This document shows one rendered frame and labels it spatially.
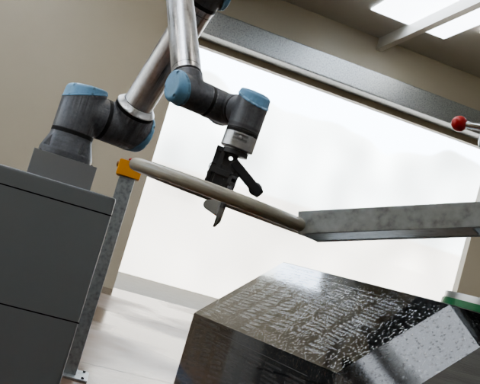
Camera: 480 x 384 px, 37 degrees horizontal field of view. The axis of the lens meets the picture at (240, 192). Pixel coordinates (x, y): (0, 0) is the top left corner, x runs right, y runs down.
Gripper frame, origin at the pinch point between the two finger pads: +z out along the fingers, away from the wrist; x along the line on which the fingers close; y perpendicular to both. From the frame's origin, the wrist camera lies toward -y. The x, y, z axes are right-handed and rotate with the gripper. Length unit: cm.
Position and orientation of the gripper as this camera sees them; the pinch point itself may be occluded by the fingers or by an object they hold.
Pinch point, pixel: (218, 223)
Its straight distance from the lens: 192.3
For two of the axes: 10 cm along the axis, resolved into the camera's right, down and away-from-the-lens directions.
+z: -3.4, 9.4, -0.6
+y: -9.4, -3.4, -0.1
